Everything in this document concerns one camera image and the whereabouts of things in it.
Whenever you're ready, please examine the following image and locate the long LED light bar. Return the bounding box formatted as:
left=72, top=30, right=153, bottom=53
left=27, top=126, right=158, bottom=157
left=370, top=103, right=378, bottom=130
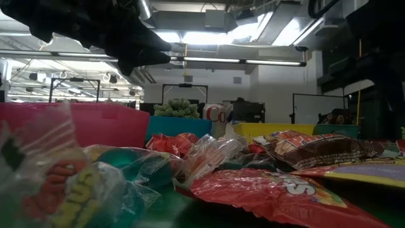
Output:
left=0, top=49, right=307, bottom=67

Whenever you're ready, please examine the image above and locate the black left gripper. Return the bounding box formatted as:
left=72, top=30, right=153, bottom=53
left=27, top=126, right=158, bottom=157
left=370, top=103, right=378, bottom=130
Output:
left=28, top=0, right=173, bottom=77

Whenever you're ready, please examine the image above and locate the pink plastic bin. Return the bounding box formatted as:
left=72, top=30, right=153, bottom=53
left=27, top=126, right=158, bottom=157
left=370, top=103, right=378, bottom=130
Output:
left=0, top=102, right=151, bottom=149

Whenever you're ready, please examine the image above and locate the teal plastic bin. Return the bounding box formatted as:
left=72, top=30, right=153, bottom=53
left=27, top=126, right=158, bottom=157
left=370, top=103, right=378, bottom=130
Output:
left=313, top=123, right=361, bottom=139

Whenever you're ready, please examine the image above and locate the black metal rig frame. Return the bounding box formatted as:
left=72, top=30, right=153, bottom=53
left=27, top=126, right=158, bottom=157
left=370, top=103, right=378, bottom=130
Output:
left=162, top=83, right=209, bottom=105
left=49, top=77, right=101, bottom=105

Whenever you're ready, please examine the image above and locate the white red candy wrapper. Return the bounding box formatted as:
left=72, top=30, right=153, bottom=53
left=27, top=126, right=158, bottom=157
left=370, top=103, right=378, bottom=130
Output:
left=223, top=123, right=246, bottom=143

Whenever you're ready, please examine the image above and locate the brown PayDay packet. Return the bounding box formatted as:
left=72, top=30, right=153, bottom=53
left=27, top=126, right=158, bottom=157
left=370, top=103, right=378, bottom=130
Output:
left=252, top=129, right=389, bottom=170

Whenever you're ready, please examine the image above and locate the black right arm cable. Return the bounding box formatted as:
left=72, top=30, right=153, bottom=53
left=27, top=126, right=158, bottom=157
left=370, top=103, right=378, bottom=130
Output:
left=308, top=0, right=342, bottom=20

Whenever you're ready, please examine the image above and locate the red Skittles packet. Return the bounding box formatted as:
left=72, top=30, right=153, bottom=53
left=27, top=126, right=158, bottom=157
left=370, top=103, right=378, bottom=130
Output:
left=189, top=167, right=393, bottom=228
left=146, top=132, right=200, bottom=158

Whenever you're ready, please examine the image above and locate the blue plastic bin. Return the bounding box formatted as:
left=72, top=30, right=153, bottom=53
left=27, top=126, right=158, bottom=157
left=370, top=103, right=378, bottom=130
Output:
left=145, top=115, right=213, bottom=145

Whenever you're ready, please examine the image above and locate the silver ventilation duct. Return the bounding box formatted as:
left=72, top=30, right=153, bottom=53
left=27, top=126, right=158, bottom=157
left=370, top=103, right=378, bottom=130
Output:
left=139, top=0, right=154, bottom=20

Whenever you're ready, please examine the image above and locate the black cabinet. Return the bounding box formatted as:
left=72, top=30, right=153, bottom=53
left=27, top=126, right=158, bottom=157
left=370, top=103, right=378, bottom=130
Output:
left=232, top=101, right=266, bottom=124

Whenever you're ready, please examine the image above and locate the clear gummy rings bag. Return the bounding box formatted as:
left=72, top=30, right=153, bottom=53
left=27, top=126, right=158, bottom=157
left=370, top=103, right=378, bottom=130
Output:
left=0, top=103, right=127, bottom=228

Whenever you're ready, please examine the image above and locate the artificial green succulent plant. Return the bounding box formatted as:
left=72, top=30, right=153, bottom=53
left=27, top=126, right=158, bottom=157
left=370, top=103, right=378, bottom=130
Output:
left=153, top=97, right=201, bottom=120

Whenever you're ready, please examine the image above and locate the white board black frame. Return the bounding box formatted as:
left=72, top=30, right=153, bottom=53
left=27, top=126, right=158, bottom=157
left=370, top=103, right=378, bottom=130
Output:
left=291, top=93, right=349, bottom=125

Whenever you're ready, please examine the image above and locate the yellow power cable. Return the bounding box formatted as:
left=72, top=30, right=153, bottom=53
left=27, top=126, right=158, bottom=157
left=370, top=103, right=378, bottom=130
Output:
left=356, top=39, right=363, bottom=125

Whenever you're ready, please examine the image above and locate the clear orange gummy bag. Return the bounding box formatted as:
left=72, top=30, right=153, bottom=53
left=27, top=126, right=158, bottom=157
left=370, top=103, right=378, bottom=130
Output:
left=182, top=133, right=246, bottom=187

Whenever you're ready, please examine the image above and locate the yellow Sour Patch Kids packet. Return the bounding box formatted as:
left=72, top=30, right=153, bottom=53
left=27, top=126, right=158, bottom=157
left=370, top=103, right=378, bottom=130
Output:
left=290, top=157, right=405, bottom=190

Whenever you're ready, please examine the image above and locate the clear blue gummy bag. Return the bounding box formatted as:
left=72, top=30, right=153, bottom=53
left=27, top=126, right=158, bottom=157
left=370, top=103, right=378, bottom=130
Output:
left=84, top=144, right=184, bottom=219

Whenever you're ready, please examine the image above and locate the small red candy packet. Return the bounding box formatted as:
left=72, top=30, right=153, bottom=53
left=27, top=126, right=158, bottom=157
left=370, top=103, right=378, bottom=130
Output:
left=248, top=144, right=267, bottom=155

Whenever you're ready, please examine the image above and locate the yellow plastic basket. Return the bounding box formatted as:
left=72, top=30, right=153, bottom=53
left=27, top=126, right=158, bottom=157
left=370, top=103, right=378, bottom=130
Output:
left=232, top=122, right=317, bottom=140

